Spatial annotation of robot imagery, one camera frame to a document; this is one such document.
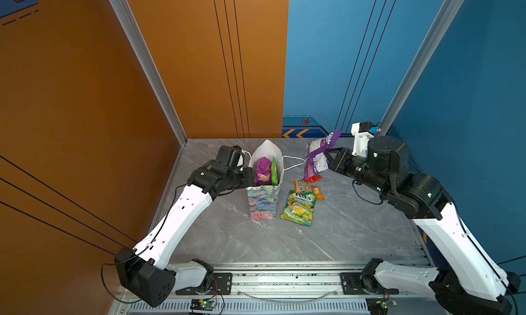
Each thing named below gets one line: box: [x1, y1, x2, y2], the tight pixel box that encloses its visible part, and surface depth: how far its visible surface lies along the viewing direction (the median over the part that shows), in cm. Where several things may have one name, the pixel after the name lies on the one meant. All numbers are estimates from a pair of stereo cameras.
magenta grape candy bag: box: [255, 156, 272, 187], surface depth 84 cm
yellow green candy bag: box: [280, 189, 318, 227], surface depth 91 cm
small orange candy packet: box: [310, 184, 326, 201], surface depth 98 cm
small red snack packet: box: [305, 174, 324, 184], surface depth 102 cm
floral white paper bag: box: [246, 139, 285, 220], surface depth 81 cm
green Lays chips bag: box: [271, 156, 279, 186], surface depth 83 cm
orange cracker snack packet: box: [292, 179, 311, 194], surface depth 99 cm
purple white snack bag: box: [304, 130, 342, 181], surface depth 63 cm
